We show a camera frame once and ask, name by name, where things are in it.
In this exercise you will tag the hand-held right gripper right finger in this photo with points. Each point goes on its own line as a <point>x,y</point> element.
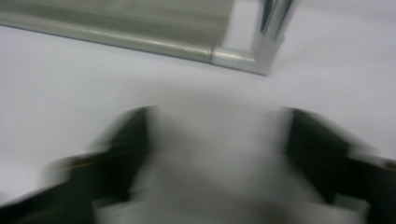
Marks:
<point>311,149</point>

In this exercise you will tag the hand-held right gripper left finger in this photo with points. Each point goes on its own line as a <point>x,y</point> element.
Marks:
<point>132,146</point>

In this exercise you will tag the metal frame grey shoe rack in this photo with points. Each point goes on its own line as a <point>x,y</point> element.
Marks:
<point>130,28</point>

